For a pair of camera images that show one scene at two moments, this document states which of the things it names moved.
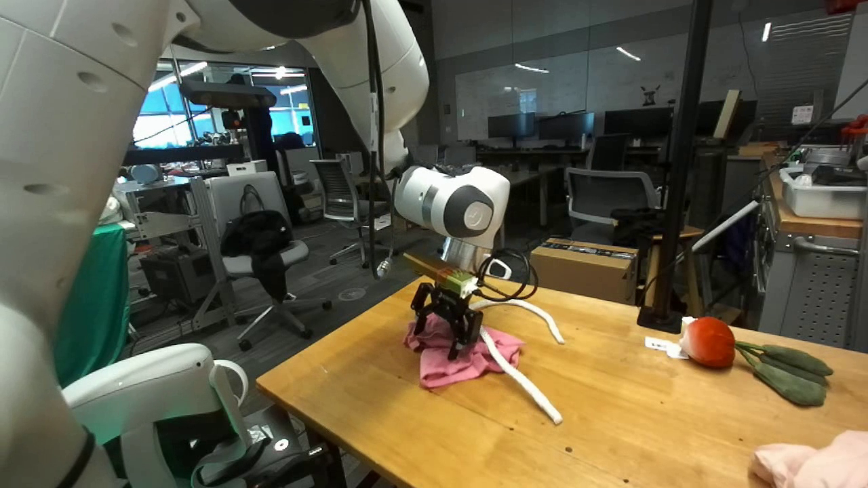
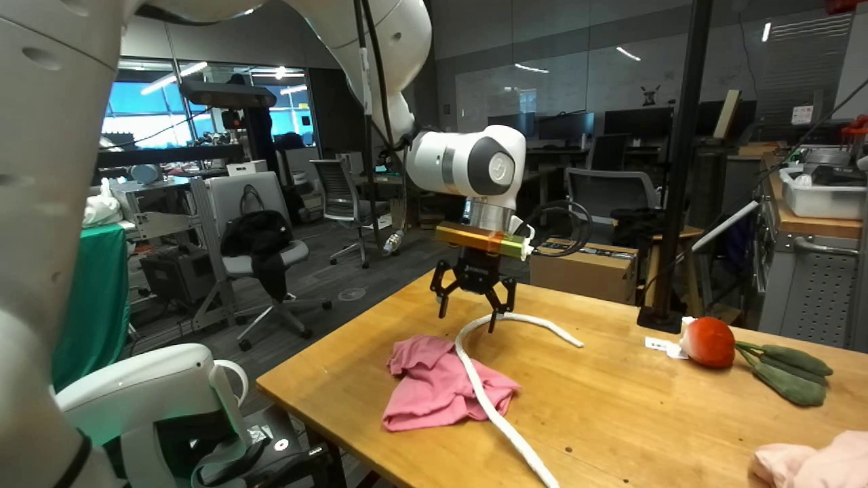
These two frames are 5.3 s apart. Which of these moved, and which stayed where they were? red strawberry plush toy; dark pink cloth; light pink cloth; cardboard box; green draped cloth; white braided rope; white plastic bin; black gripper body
Moved: dark pink cloth; white braided rope; black gripper body
Stayed: white plastic bin; light pink cloth; green draped cloth; red strawberry plush toy; cardboard box
